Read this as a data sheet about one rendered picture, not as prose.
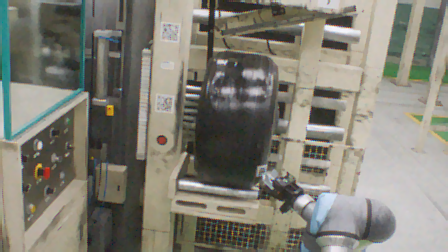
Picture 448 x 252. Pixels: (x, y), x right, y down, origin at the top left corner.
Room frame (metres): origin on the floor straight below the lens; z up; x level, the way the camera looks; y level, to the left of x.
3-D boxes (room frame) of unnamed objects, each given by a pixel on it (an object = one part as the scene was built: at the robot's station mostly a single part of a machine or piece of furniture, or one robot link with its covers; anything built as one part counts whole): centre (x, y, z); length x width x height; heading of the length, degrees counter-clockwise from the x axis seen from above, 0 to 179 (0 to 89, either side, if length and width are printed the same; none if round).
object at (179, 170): (1.92, 0.18, 0.90); 0.40 x 0.03 x 0.10; 177
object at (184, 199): (1.77, 0.01, 0.84); 0.36 x 0.09 x 0.06; 87
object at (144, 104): (1.88, 0.34, 1.19); 0.05 x 0.04 x 0.48; 177
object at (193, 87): (2.30, 0.20, 1.05); 0.20 x 0.15 x 0.30; 87
